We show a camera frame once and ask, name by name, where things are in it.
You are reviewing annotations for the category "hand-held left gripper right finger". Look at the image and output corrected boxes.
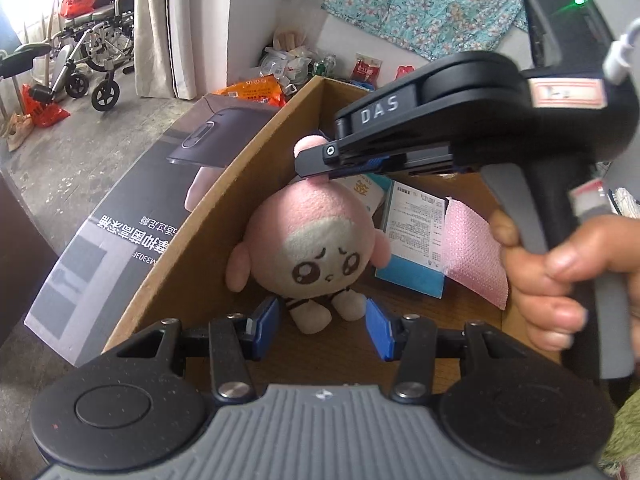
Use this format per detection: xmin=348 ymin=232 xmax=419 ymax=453
xmin=366 ymin=297 xmax=501 ymax=403

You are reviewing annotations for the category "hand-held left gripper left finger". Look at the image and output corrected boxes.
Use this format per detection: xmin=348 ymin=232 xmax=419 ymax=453
xmin=142 ymin=296 xmax=281 ymax=403

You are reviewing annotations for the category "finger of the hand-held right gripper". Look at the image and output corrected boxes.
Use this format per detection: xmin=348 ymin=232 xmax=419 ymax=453
xmin=295 ymin=85 xmax=456 ymax=181

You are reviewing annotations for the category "brown cardboard box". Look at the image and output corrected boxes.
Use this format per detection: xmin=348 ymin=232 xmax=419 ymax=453
xmin=22 ymin=75 xmax=561 ymax=396

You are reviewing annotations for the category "pink plush doll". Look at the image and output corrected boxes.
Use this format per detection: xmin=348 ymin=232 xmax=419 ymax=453
xmin=225 ymin=135 xmax=393 ymax=336

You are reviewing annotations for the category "blue white paper pack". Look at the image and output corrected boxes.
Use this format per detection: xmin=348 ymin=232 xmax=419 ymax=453
xmin=375 ymin=176 xmax=448 ymax=298

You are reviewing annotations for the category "beige soft item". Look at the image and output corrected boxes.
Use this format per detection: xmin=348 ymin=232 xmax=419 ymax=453
xmin=274 ymin=30 xmax=302 ymax=54

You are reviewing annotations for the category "person's right hand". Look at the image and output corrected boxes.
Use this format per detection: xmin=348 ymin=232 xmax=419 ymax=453
xmin=487 ymin=209 xmax=640 ymax=353

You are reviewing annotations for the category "white pack orange print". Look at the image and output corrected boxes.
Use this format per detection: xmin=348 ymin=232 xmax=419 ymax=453
xmin=356 ymin=175 xmax=387 ymax=222

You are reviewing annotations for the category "red white packet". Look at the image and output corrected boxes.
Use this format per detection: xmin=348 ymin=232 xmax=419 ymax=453
xmin=350 ymin=54 xmax=384 ymax=84

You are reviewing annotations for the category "white checked blanket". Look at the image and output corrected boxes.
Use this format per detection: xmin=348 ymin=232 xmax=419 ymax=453
xmin=614 ymin=187 xmax=640 ymax=219

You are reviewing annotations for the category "white medicine packs bag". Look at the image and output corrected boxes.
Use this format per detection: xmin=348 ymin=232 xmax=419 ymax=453
xmin=262 ymin=45 xmax=322 ymax=87

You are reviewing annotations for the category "pink waffle cloth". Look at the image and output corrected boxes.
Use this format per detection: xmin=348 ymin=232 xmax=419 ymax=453
xmin=444 ymin=196 xmax=510 ymax=310

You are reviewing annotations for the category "orange snack bag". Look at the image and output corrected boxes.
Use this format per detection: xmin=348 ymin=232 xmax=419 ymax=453
xmin=209 ymin=75 xmax=297 ymax=111

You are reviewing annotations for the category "beige curtain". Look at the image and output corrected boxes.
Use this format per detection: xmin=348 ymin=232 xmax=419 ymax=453
xmin=135 ymin=0 xmax=231 ymax=102

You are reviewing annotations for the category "wheelchair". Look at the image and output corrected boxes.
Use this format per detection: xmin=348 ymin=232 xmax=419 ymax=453
xmin=47 ymin=0 xmax=138 ymax=113

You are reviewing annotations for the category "red floor bag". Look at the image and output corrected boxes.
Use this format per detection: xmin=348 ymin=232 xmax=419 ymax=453
xmin=21 ymin=84 xmax=72 ymax=129

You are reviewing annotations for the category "teal floral wall cloth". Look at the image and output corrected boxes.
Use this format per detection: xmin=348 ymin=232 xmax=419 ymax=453
xmin=282 ymin=0 xmax=556 ymax=61

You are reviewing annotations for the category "black padded seat frame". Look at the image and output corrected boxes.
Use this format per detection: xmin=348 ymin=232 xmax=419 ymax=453
xmin=0 ymin=42 xmax=55 ymax=108

